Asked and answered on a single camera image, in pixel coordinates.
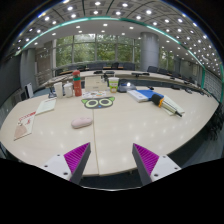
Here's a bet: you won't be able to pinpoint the cream desk organizer box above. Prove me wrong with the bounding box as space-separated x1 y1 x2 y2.
84 76 108 93

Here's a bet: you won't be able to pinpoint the ceiling lights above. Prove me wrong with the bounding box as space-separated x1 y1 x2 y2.
16 0 221 68

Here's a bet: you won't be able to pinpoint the white lidded mug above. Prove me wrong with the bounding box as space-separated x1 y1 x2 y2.
63 82 74 99

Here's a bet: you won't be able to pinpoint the blue and white book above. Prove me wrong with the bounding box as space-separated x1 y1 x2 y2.
126 88 164 103

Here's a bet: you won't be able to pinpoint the dark office chairs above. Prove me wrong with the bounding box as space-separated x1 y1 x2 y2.
56 61 201 88

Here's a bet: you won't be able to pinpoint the black-handled folded umbrella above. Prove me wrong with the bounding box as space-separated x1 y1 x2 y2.
151 94 186 118

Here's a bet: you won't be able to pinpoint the green printed drink cup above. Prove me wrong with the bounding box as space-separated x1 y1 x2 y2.
107 76 120 94

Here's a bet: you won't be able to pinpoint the white paper booklet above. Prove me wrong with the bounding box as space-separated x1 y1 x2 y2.
35 97 58 116

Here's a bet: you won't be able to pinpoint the colourful sticker sheet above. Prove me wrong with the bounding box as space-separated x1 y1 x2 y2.
81 89 108 99

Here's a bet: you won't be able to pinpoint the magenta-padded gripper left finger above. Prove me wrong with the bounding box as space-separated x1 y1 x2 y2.
42 142 92 185

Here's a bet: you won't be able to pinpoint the red bottle with green band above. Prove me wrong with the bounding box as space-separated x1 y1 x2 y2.
72 69 83 98

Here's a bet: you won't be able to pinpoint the pink computer mouse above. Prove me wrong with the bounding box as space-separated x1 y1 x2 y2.
70 116 94 130

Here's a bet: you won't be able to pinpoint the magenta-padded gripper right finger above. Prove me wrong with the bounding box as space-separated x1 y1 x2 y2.
131 143 182 186

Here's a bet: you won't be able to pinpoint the red and white leaflet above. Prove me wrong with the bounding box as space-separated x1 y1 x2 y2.
13 111 37 141

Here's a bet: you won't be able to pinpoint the cat-shaped grey green mouse pad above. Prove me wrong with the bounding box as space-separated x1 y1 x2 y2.
81 96 116 110

